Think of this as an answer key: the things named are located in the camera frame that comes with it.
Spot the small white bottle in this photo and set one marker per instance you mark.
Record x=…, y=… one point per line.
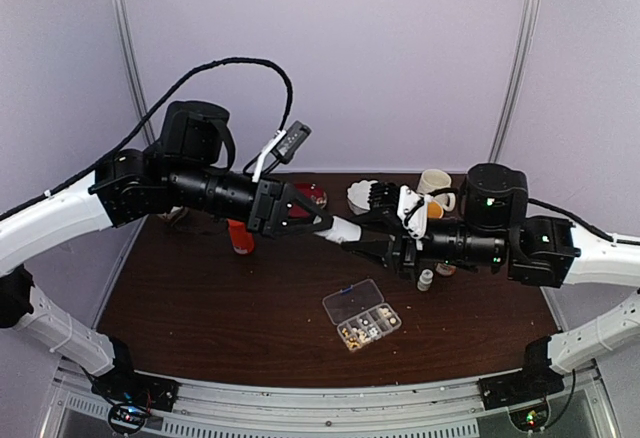
x=425, y=280
x=341, y=231

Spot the aluminium frame post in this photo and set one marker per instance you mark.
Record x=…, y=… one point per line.
x=526, y=32
x=132, y=73

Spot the clear plastic pill organizer box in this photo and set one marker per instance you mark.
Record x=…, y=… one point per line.
x=361, y=315

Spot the left aluminium frame post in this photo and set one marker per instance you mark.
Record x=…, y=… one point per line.
x=132, y=73

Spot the orange pill bottle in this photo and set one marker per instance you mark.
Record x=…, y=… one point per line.
x=241, y=239

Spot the grey cap supplement bottle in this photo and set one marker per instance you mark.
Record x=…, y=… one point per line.
x=445, y=270

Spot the cream ribbed mug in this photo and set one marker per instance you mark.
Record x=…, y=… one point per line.
x=433, y=180

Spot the red floral plate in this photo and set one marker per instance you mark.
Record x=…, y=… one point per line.
x=314, y=193

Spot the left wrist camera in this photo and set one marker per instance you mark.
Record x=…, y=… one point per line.
x=280, y=150

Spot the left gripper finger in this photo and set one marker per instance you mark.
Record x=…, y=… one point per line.
x=315, y=213
x=285, y=228

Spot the floral mug yellow inside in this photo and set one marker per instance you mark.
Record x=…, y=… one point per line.
x=434, y=208

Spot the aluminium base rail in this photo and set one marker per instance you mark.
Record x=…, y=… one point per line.
x=451, y=408

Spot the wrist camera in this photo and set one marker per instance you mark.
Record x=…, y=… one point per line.
x=411, y=206
x=280, y=150

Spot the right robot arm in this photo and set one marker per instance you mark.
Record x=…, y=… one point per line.
x=489, y=221

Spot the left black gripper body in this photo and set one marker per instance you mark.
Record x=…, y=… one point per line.
x=259, y=221

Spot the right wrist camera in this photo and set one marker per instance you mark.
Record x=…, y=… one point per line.
x=411, y=206

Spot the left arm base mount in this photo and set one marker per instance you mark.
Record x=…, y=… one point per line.
x=147, y=392

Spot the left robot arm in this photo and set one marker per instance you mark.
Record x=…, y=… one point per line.
x=188, y=166

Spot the white scalloped bowl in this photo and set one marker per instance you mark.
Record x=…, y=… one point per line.
x=358, y=196

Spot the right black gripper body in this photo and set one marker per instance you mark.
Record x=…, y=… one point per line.
x=404, y=255

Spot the right aluminium frame post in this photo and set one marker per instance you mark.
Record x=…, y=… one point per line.
x=526, y=32

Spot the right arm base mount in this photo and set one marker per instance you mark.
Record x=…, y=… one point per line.
x=518, y=387

